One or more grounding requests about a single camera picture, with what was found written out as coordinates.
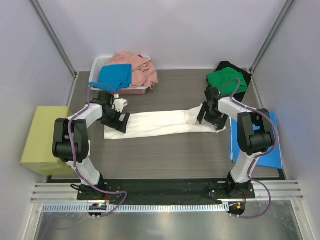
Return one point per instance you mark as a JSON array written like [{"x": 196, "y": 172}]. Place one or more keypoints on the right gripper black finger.
[
  {"x": 220, "y": 122},
  {"x": 202, "y": 112}
]

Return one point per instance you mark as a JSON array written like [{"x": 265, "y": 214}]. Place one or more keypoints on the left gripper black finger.
[
  {"x": 122, "y": 123},
  {"x": 109, "y": 124}
]

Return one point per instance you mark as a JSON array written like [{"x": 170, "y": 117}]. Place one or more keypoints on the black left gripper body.
[{"x": 113, "y": 116}]

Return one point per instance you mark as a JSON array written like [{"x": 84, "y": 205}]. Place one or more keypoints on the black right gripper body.
[{"x": 212, "y": 115}]

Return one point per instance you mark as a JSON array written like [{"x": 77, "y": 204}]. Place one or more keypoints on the white printed t-shirt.
[{"x": 162, "y": 123}]

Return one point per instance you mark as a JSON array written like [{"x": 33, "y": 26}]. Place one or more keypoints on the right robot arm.
[{"x": 256, "y": 133}]

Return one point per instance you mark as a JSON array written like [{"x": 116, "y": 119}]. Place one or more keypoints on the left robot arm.
[{"x": 71, "y": 139}]

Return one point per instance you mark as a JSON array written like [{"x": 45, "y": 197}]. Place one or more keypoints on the black t-shirt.
[{"x": 247, "y": 76}]

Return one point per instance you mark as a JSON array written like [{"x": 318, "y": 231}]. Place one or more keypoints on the green t-shirt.
[{"x": 220, "y": 78}]

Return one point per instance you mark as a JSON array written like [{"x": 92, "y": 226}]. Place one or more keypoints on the blue t-shirt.
[{"x": 112, "y": 78}]

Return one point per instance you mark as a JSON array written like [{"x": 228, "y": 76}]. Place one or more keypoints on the pink t-shirt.
[{"x": 144, "y": 73}]

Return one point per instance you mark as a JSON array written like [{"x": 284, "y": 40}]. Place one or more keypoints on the white plastic laundry basket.
[{"x": 103, "y": 61}]

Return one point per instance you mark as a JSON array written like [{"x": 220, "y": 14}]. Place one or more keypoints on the yellow-green foam block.
[{"x": 37, "y": 155}]

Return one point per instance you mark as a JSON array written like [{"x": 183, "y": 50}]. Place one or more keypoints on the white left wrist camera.
[{"x": 118, "y": 103}]

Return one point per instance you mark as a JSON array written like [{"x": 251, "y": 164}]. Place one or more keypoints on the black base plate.
[{"x": 174, "y": 191}]

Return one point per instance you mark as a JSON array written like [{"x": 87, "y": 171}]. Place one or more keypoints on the aluminium rail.
[{"x": 280, "y": 190}]

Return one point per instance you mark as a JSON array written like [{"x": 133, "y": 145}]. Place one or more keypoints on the white slotted cable duct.
[{"x": 105, "y": 208}]

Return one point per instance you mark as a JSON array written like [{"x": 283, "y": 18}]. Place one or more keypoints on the right aluminium frame post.
[{"x": 288, "y": 5}]

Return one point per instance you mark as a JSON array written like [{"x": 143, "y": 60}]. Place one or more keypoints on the aluminium frame post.
[
  {"x": 52, "y": 35},
  {"x": 288, "y": 5}
]

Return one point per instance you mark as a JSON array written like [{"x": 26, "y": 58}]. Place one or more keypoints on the left aluminium frame post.
[{"x": 52, "y": 35}]

